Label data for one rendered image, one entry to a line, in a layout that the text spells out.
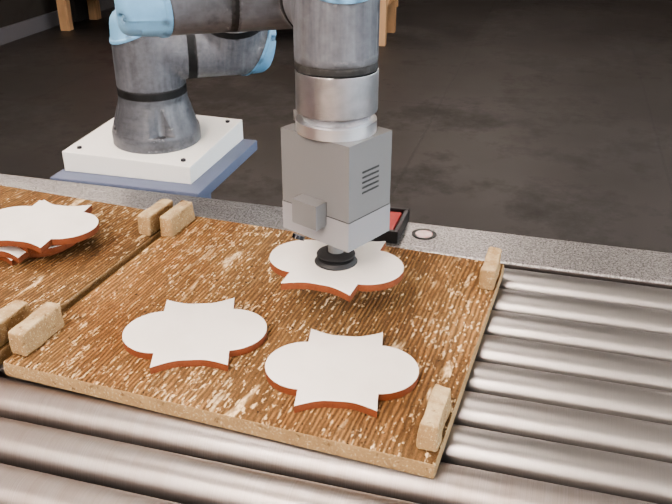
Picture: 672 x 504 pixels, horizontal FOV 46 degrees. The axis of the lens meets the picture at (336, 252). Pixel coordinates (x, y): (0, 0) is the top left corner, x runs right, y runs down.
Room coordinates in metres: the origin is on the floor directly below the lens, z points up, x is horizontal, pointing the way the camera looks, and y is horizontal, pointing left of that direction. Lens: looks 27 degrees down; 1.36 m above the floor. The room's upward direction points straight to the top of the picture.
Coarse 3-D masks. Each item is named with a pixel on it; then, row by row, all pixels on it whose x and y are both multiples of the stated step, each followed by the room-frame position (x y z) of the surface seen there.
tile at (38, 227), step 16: (16, 208) 0.87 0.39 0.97; (32, 208) 0.87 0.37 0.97; (48, 208) 0.87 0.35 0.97; (64, 208) 0.87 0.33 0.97; (80, 208) 0.87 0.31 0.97; (0, 224) 0.83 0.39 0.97; (16, 224) 0.83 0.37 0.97; (32, 224) 0.83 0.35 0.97; (48, 224) 0.83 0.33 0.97; (64, 224) 0.83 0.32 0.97; (80, 224) 0.83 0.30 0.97; (96, 224) 0.83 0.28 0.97; (0, 240) 0.79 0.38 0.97; (16, 240) 0.79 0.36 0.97; (32, 240) 0.79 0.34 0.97; (48, 240) 0.79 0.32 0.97; (64, 240) 0.79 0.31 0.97; (80, 240) 0.80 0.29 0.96
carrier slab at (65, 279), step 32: (0, 192) 1.00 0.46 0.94; (32, 192) 1.00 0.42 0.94; (128, 224) 0.90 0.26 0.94; (64, 256) 0.81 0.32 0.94; (96, 256) 0.81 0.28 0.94; (128, 256) 0.82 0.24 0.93; (0, 288) 0.74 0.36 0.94; (32, 288) 0.74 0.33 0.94; (64, 288) 0.74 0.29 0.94; (0, 352) 0.62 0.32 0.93
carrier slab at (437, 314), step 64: (192, 256) 0.81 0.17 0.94; (256, 256) 0.81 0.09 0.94; (448, 256) 0.81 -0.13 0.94; (64, 320) 0.67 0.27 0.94; (128, 320) 0.67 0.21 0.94; (320, 320) 0.67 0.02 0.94; (384, 320) 0.67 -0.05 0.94; (448, 320) 0.67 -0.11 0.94; (64, 384) 0.58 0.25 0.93; (128, 384) 0.57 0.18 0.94; (192, 384) 0.57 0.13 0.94; (256, 384) 0.57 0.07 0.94; (448, 384) 0.57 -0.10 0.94; (320, 448) 0.50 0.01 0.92; (384, 448) 0.48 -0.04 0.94
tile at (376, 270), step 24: (312, 240) 0.74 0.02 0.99; (288, 264) 0.69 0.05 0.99; (312, 264) 0.69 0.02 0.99; (360, 264) 0.69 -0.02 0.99; (384, 264) 0.69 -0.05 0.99; (288, 288) 0.65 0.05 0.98; (312, 288) 0.65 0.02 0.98; (336, 288) 0.64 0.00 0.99; (360, 288) 0.65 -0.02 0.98; (384, 288) 0.65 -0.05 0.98
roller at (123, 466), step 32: (0, 448) 0.51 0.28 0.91; (32, 448) 0.51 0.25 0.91; (64, 448) 0.50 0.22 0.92; (96, 448) 0.50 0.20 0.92; (128, 448) 0.50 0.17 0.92; (96, 480) 0.48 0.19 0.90; (128, 480) 0.48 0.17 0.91; (160, 480) 0.47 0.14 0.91; (192, 480) 0.47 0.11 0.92; (224, 480) 0.47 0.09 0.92; (256, 480) 0.46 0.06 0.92; (288, 480) 0.46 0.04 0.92
